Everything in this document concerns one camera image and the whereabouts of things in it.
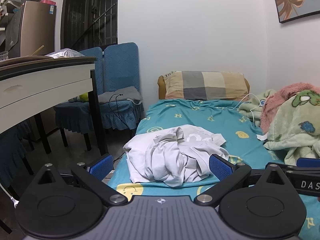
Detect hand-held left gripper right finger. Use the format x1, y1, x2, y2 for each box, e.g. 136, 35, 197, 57
196, 154, 297, 208

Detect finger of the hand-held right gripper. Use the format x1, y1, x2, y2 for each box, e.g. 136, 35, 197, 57
274, 158, 320, 173

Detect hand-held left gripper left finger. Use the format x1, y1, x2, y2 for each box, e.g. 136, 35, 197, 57
24, 154, 128, 207

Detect white t-shirt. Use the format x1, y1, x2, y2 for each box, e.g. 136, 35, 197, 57
123, 124, 230, 187

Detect green fleece blanket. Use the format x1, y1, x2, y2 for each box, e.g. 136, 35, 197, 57
237, 89, 320, 167

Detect teal printed bed sheet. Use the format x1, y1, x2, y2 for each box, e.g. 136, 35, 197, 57
107, 99, 320, 240

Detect pink fleece blanket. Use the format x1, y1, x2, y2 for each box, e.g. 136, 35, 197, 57
260, 82, 320, 134

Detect grey cloth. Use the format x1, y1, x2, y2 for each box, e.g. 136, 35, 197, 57
69, 86, 143, 105

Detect blue covered chair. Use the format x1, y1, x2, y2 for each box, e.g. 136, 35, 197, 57
0, 119, 34, 193
98, 42, 145, 131
54, 47, 105, 151

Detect white table with black legs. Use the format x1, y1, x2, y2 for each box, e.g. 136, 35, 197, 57
0, 56, 108, 157

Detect clear plastic bag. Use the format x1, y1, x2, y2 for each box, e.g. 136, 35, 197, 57
45, 48, 85, 59

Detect dark window grille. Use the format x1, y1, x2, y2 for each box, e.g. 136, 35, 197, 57
61, 0, 118, 52

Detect black cable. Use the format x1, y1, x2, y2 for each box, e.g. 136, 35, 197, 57
108, 94, 137, 130

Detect white charging cable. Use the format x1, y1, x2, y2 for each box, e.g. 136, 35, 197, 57
226, 93, 262, 128

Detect white power cable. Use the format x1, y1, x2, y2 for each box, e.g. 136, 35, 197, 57
0, 181, 20, 208

